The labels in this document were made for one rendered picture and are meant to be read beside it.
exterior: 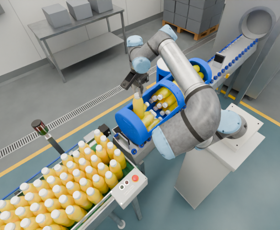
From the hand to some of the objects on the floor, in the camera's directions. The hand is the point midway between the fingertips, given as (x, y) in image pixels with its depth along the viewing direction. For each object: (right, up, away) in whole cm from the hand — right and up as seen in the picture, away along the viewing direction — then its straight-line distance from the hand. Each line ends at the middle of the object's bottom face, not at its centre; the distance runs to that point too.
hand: (137, 95), depth 105 cm
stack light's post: (-57, -97, +99) cm, 150 cm away
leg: (+5, -94, +97) cm, 135 cm away
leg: (+145, +17, +178) cm, 231 cm away
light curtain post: (+125, -27, +143) cm, 192 cm away
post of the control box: (+2, -121, +75) cm, 142 cm away
